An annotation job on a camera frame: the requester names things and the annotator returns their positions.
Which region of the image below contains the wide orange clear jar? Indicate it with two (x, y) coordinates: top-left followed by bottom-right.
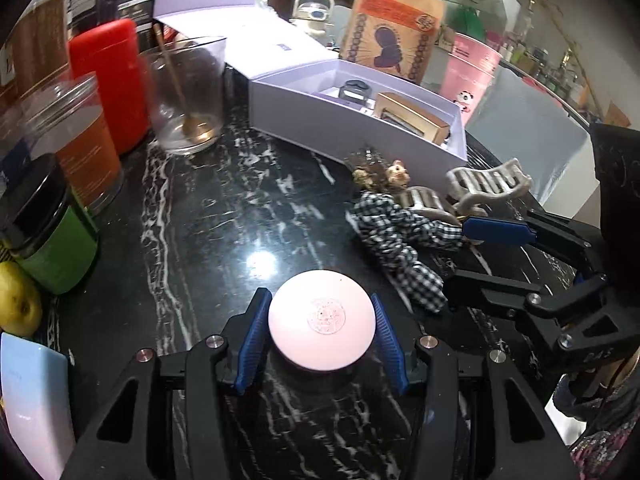
(20, 72), (125, 216)

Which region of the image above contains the pastel blue pink box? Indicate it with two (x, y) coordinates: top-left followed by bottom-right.
(0, 332), (77, 480)

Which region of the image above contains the brown spice jar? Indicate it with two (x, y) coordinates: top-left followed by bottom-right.
(0, 0), (71, 106)

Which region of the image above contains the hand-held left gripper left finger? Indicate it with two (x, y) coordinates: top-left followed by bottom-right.
(60, 287), (273, 480)

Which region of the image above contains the white bear water bottle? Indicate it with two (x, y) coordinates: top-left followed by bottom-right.
(290, 0), (335, 41)

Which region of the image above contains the gold rectangular box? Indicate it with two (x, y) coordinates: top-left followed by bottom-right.
(372, 91), (451, 144)

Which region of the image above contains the green jar black lid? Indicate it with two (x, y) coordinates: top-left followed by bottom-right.
(0, 152), (98, 295)

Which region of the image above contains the yellow pear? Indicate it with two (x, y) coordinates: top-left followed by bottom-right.
(0, 260), (43, 338)

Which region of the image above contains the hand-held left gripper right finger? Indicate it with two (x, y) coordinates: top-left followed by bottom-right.
(370, 292), (581, 480)

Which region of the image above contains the row of cosmetic bottles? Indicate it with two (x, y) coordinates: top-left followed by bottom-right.
(500, 35), (601, 111)

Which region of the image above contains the lavender gift box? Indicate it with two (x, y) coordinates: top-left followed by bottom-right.
(152, 0), (468, 161)

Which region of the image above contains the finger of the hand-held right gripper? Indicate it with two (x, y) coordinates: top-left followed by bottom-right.
(442, 267), (627, 369)
(461, 211), (609, 274)

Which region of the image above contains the green tote bag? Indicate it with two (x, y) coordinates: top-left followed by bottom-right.
(454, 8), (487, 41)

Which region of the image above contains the clear glass cup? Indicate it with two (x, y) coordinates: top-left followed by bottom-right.
(137, 36), (226, 156)

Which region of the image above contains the black square container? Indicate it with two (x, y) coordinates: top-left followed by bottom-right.
(339, 80), (373, 106)

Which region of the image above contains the red canister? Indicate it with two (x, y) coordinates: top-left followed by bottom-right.
(68, 19), (151, 156)

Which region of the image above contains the gold spoon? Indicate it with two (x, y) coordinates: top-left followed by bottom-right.
(152, 24), (217, 143)

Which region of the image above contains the brown paper bag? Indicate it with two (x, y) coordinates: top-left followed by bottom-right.
(339, 0), (446, 86)

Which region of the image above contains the pink round compact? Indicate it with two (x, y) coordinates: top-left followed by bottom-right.
(268, 270), (376, 373)

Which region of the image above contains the person's right forearm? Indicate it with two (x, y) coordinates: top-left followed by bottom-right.
(552, 352), (640, 480)

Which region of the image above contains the black white checkered scrunchie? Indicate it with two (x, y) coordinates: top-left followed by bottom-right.
(347, 190), (466, 313)

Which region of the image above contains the small beige hair claw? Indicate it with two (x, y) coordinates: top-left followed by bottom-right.
(397, 185), (458, 223)

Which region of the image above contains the pink panda paper cup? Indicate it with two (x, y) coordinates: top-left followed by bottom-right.
(442, 55), (498, 126)

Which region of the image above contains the large beige hair claw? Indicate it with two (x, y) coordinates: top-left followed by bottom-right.
(445, 158), (532, 211)

